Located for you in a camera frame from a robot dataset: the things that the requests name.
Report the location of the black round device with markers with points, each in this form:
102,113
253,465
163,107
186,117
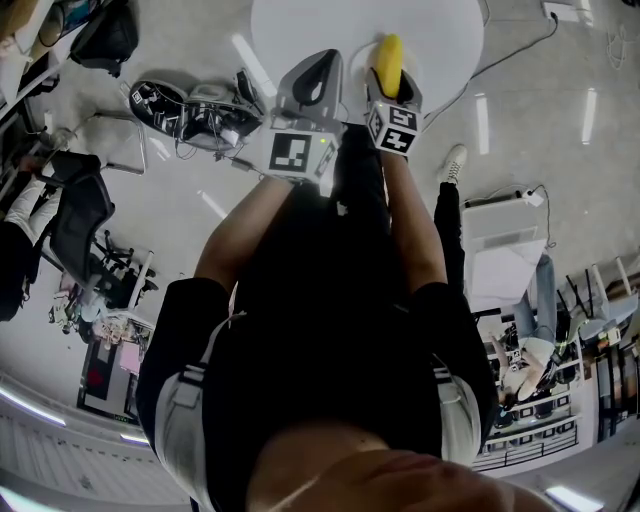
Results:
155,102

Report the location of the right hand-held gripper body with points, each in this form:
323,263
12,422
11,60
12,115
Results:
395,129

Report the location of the grey white device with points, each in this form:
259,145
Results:
207,94

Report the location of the white cabinet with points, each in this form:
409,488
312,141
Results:
500,250

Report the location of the black office chair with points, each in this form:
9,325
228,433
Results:
82,215

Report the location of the cluttered white desk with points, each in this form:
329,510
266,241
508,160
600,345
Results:
112,360

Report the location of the grey folding chair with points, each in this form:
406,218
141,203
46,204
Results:
595,310

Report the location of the person's black trouser leg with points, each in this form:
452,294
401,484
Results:
450,235

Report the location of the white power adapter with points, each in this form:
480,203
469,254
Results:
533,199

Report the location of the white power strip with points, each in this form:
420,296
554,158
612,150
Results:
560,10

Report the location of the person's right forearm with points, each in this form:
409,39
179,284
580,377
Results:
415,225

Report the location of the person's left forearm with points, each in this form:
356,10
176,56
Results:
240,235

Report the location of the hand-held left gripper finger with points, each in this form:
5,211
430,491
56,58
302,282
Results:
336,80
300,72

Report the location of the white sneaker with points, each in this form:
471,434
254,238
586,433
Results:
453,162

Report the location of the black backpack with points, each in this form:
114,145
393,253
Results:
105,37

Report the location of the metal chair frame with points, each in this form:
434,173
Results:
131,150

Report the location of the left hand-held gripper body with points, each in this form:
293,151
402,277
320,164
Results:
290,152

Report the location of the person's black t-shirt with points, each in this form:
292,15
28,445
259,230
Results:
310,340

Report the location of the white storage shelf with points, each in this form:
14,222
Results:
540,430

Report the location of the yellow corn cob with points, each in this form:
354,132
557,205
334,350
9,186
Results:
390,62

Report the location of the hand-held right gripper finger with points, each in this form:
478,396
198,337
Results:
374,87
412,95

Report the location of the person's chin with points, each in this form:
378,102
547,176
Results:
390,480

